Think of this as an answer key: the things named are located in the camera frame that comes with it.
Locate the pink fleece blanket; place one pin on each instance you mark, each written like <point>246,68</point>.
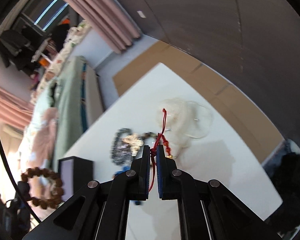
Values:
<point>44,140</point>

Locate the pink curtain by window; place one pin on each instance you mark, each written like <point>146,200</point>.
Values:
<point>15,111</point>

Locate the dark brown wardrobe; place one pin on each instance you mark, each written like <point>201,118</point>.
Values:
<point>255,44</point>

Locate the gold pendant charm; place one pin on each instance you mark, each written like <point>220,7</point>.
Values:
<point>134,142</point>

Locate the white sheer organza pouch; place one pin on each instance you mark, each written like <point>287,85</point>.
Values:
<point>186,121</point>

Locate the flat brown cardboard sheet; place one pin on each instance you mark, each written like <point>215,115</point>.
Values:
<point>254,127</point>

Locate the white wall switch plate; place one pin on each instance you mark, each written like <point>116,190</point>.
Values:
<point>141,14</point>

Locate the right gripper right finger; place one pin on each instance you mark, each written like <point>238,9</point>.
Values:
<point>166,184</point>

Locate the black open jewelry box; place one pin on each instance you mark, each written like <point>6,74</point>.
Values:
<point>75,172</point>

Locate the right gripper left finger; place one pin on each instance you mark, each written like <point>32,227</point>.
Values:
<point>140,181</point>

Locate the floral patterned quilt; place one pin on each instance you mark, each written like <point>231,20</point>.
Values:
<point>74,37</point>

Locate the bed with green sheet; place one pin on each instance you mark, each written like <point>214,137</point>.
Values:
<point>75,94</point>

